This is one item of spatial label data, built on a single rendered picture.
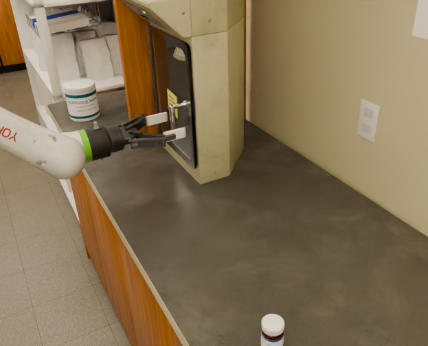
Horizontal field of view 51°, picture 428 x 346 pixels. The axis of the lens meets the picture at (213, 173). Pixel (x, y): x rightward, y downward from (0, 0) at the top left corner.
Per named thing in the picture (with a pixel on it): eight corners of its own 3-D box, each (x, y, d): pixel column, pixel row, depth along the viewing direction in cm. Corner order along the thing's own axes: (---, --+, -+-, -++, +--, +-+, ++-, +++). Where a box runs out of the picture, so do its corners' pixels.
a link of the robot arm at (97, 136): (86, 155, 134) (95, 169, 127) (79, 119, 128) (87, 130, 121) (106, 150, 136) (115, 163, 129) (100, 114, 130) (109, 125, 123)
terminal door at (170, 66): (161, 135, 167) (150, 24, 147) (197, 170, 144) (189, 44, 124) (159, 135, 167) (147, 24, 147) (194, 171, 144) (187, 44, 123)
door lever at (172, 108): (188, 130, 140) (185, 128, 142) (186, 101, 135) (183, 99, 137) (172, 134, 138) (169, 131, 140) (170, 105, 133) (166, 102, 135)
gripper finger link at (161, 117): (147, 125, 141) (146, 125, 142) (167, 121, 144) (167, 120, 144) (145, 117, 140) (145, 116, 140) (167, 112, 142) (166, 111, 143)
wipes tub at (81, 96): (95, 108, 206) (90, 76, 199) (104, 117, 196) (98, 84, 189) (66, 114, 201) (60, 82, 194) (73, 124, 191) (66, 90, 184)
